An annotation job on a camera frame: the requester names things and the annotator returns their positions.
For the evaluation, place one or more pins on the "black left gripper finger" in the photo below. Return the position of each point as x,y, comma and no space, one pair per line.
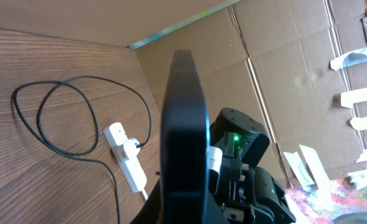
150,212

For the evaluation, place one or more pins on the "black Galaxy smartphone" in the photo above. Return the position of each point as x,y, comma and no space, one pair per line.
184,144

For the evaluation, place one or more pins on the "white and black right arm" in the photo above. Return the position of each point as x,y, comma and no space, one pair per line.
242,191

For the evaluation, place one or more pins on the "white USB charger plug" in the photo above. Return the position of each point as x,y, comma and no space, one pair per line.
131,147

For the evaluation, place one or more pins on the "white power strip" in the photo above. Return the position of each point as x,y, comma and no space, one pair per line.
131,168

